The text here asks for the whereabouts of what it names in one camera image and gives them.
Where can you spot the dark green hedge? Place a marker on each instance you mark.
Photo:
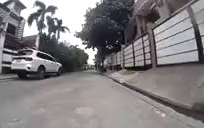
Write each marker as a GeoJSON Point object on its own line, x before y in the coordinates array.
{"type": "Point", "coordinates": [66, 55]}

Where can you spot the grey asphalt road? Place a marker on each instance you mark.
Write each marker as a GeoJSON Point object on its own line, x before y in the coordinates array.
{"type": "Point", "coordinates": [83, 100]}

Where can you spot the large dark tree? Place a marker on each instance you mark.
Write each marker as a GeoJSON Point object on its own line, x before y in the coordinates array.
{"type": "Point", "coordinates": [106, 23]}

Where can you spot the palm tree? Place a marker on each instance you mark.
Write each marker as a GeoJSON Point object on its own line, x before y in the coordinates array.
{"type": "Point", "coordinates": [56, 27]}
{"type": "Point", "coordinates": [40, 16]}

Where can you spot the beige building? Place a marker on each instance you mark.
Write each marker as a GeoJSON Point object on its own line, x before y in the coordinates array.
{"type": "Point", "coordinates": [146, 15]}

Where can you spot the white car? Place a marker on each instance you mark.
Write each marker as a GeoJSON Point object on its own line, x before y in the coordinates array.
{"type": "Point", "coordinates": [33, 62]}

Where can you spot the grey concrete pavement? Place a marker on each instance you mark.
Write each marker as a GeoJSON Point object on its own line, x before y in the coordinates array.
{"type": "Point", "coordinates": [170, 81]}

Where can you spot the white slatted fence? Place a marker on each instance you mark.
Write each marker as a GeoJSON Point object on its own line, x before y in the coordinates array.
{"type": "Point", "coordinates": [176, 43]}

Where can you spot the multi-storey building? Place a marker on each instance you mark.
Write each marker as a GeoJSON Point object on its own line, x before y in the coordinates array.
{"type": "Point", "coordinates": [10, 23]}

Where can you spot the white wall with pillar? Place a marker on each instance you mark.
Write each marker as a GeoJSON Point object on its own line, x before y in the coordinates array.
{"type": "Point", "coordinates": [0, 55]}

